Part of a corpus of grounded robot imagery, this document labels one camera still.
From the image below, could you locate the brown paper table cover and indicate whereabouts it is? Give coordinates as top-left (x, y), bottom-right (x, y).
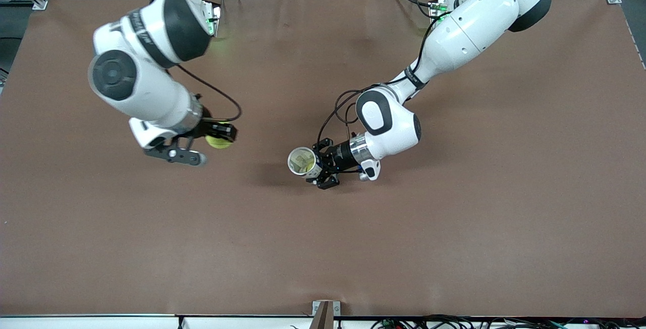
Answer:
top-left (0, 0), bottom-right (646, 318)

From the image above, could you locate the white table edge strip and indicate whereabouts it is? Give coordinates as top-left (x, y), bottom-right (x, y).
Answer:
top-left (0, 314), bottom-right (371, 329)

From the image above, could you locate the yellow tennis ball black print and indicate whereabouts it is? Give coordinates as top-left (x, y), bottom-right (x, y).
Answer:
top-left (204, 134), bottom-right (235, 150)

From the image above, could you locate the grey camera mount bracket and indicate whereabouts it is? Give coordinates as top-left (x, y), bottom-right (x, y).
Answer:
top-left (309, 300), bottom-right (342, 329)

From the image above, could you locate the tangled black cable bundle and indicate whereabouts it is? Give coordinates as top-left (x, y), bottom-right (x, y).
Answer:
top-left (371, 315), bottom-right (646, 329)

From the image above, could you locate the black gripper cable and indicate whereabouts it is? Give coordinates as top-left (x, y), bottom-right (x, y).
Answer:
top-left (174, 64), bottom-right (242, 122)
top-left (317, 13), bottom-right (446, 153)

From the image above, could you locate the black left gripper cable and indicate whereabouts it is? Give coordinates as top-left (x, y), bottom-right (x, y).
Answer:
top-left (317, 13), bottom-right (446, 153)

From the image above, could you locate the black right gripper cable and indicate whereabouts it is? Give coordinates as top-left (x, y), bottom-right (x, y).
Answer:
top-left (174, 64), bottom-right (242, 122)

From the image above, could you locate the clear tennis ball can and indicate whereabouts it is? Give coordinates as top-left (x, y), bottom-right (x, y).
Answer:
top-left (287, 146), bottom-right (324, 179)

